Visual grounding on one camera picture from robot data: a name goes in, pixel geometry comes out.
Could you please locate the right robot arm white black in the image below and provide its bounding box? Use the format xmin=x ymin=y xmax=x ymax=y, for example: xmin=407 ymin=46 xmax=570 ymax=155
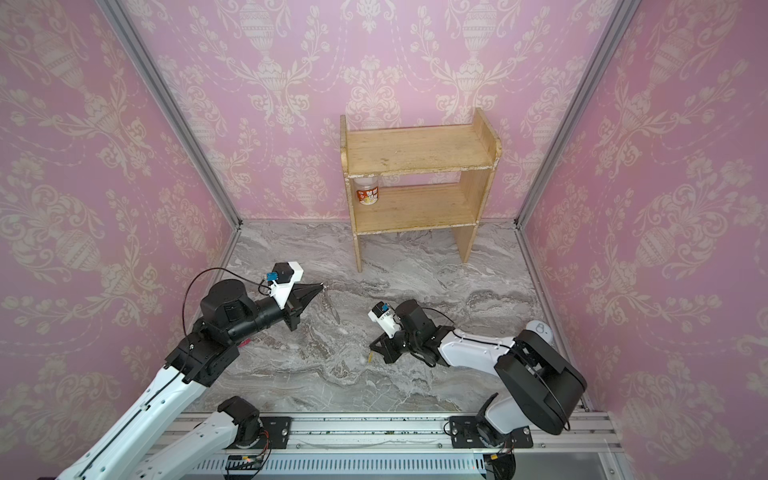
xmin=368 ymin=300 xmax=588 ymax=449

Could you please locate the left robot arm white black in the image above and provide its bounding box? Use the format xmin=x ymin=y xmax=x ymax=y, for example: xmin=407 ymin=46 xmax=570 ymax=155
xmin=58 ymin=279 xmax=324 ymax=479

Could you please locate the small jar red label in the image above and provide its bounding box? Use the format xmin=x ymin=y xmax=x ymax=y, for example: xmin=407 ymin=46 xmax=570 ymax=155
xmin=354 ymin=177 xmax=379 ymax=206

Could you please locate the white yellow round tin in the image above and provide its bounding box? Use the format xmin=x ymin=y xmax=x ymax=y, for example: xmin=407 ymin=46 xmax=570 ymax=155
xmin=525 ymin=320 xmax=555 ymax=346

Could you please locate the wooden two-tier shelf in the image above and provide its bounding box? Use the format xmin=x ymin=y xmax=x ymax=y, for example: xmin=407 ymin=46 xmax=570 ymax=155
xmin=339 ymin=108 xmax=503 ymax=271

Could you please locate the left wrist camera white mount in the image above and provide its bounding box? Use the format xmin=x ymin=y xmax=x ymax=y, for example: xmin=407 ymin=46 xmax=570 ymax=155
xmin=266 ymin=261 xmax=304 ymax=309

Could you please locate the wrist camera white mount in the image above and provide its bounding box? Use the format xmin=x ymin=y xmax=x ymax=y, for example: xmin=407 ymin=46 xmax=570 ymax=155
xmin=266 ymin=261 xmax=304 ymax=309
xmin=368 ymin=301 xmax=401 ymax=339

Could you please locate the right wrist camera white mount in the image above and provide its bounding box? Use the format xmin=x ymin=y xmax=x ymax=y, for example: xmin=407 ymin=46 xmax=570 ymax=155
xmin=368 ymin=301 xmax=401 ymax=339

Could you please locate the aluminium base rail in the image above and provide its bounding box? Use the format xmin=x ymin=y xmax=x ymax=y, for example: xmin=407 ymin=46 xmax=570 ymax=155
xmin=151 ymin=412 xmax=633 ymax=479

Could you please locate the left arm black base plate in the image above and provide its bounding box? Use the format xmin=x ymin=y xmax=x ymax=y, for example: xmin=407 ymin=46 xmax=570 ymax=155
xmin=234 ymin=416 xmax=293 ymax=450

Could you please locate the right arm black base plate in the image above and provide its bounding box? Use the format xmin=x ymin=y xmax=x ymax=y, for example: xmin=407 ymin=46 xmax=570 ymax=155
xmin=446 ymin=416 xmax=534 ymax=450

